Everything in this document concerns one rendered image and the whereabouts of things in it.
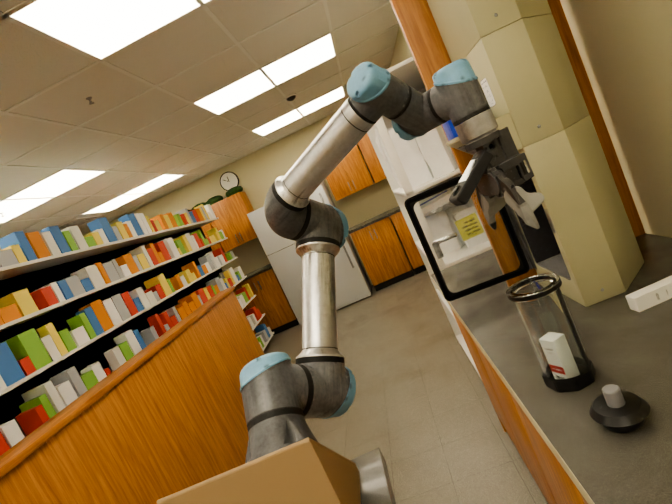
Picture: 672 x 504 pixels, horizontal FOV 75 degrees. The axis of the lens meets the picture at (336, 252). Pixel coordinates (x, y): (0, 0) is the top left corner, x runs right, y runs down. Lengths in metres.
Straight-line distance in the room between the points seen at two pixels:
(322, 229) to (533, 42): 0.72
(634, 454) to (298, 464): 0.53
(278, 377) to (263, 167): 6.12
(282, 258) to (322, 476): 5.56
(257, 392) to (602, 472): 0.61
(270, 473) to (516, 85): 1.06
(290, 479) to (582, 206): 0.98
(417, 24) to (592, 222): 0.85
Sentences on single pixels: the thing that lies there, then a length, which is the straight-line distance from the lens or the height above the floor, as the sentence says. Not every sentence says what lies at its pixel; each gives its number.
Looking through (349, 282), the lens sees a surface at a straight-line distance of 6.24.
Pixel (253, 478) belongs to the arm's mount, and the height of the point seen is 1.13.
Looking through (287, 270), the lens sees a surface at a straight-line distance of 6.30.
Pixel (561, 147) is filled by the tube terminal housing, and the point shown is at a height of 1.37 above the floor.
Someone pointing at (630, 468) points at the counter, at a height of 0.94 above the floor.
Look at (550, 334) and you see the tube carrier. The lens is 0.99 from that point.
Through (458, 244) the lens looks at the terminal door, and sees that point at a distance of 1.58.
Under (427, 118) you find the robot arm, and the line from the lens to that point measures 0.95.
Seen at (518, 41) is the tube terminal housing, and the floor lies 1.66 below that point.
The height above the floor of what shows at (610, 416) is 0.98.
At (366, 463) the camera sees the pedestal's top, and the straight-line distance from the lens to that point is 1.07.
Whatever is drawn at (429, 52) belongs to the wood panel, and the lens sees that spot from 1.65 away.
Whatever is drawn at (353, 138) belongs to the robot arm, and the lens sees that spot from 0.93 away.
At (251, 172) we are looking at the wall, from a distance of 6.98.
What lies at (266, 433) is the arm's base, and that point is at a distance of 0.89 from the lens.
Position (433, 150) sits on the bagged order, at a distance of 2.52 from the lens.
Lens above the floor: 1.50
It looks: 7 degrees down
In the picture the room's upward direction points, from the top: 25 degrees counter-clockwise
